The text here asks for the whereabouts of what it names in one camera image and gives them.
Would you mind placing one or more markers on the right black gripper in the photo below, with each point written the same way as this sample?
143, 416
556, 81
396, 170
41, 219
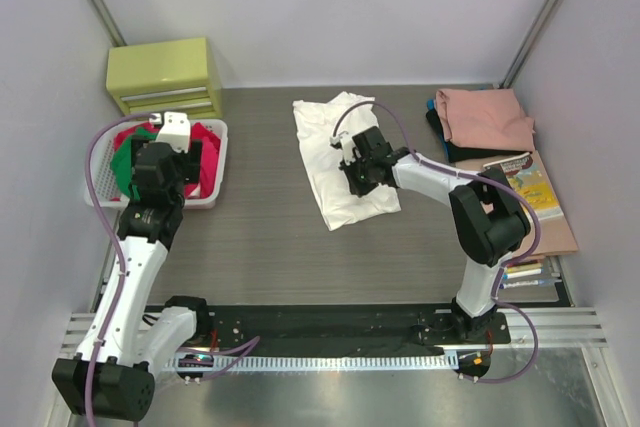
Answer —
353, 167

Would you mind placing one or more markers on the green t shirt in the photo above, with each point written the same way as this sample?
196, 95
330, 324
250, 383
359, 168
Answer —
121, 162

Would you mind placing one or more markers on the yellow marker pen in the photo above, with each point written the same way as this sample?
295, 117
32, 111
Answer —
516, 269

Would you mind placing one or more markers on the yellow picture book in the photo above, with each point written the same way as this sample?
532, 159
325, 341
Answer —
527, 177

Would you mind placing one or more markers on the red marker pen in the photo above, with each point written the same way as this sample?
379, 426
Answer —
531, 263

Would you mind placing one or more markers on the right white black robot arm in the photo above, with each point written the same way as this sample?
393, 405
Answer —
489, 221

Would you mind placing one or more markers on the white slotted cable duct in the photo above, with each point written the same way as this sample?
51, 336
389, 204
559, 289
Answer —
201, 364

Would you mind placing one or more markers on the yellow-green drawer box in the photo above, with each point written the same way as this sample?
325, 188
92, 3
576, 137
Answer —
179, 75

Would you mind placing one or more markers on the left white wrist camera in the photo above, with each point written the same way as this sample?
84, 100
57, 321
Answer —
174, 129

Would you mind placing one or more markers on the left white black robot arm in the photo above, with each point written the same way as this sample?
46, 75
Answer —
115, 368

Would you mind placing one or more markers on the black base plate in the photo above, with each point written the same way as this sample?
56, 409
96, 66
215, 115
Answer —
337, 331

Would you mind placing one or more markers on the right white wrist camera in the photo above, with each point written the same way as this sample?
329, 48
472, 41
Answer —
343, 141

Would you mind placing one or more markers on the white printed t shirt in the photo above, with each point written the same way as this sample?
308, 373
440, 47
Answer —
315, 123

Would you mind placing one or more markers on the pink folded t shirt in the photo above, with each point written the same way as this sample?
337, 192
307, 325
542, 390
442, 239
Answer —
485, 119

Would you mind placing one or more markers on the white plastic basket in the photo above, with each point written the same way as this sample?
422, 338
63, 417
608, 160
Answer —
104, 179

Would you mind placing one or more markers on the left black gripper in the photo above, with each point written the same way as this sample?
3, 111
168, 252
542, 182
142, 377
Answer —
195, 161

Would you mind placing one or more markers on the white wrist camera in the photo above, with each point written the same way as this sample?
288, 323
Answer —
343, 141
174, 129

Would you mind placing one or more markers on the red t shirt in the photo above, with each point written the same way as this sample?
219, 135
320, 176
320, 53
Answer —
208, 159

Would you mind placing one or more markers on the dark blue marker pen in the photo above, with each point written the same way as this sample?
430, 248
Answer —
530, 283

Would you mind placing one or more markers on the brown cardboard sheet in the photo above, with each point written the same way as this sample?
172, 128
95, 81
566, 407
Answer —
556, 237

